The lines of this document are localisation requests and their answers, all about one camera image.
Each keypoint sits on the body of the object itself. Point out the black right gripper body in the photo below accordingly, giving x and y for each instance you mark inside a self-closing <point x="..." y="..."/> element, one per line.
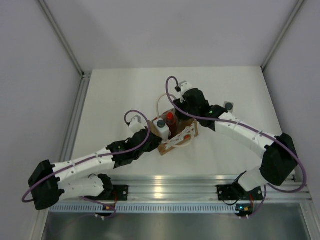
<point x="184" y="106"/>

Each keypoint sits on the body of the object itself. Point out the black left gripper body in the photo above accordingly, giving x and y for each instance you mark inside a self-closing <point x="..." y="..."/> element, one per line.
<point x="152" y="145"/>

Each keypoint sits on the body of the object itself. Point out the white bottle grey cap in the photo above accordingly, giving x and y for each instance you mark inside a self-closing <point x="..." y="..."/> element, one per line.
<point x="162" y="129"/>

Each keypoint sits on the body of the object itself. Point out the red bottle red cap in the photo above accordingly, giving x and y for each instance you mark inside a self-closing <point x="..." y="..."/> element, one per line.
<point x="171" y="123"/>

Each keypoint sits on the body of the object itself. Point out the clear bottle grey cap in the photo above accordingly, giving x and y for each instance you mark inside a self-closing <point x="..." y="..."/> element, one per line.
<point x="229" y="106"/>

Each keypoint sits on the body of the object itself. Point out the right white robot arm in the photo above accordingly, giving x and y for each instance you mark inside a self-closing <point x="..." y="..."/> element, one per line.
<point x="276" y="152"/>

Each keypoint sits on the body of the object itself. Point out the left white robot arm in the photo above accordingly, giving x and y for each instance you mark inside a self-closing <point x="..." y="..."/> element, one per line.
<point x="85" y="176"/>

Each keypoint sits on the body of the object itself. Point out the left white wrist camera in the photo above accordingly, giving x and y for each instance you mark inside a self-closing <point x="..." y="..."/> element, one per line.
<point x="135" y="124"/>

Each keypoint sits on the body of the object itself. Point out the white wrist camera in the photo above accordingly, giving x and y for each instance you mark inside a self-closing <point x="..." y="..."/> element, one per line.
<point x="183" y="87"/>
<point x="135" y="124"/>

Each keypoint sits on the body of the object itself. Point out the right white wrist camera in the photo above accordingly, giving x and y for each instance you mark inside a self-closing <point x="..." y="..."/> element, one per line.
<point x="183" y="87"/>

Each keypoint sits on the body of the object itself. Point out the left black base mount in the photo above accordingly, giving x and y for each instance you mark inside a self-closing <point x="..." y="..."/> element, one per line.
<point x="119" y="193"/>

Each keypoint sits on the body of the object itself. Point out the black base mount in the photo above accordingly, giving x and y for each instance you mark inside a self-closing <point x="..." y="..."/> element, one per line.
<point x="119" y="193"/>
<point x="226" y="193"/>

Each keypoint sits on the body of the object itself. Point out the aluminium frame rail left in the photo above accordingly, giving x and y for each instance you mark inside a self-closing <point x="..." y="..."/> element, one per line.
<point x="82" y="89"/>

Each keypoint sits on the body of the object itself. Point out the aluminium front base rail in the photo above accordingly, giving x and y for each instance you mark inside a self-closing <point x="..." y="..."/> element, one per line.
<point x="196" y="189"/>

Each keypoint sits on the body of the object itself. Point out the white slotted cable duct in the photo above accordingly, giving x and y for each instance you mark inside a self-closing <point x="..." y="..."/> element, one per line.
<point x="145" y="208"/>

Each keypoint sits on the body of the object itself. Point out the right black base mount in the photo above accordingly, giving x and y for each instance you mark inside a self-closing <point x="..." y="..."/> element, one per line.
<point x="226" y="193"/>

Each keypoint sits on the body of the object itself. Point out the aluminium frame post right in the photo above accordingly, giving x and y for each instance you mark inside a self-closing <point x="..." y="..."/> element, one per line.
<point x="285" y="28"/>

